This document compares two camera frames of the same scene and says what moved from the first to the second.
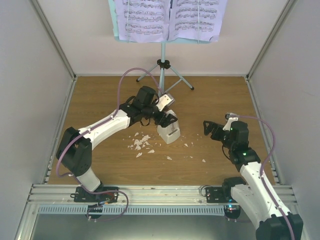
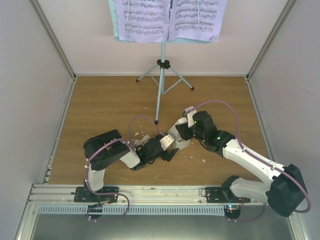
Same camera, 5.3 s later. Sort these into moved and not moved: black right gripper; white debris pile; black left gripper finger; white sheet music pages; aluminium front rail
Moved: black left gripper finger; black right gripper
Not moved: white debris pile; white sheet music pages; aluminium front rail
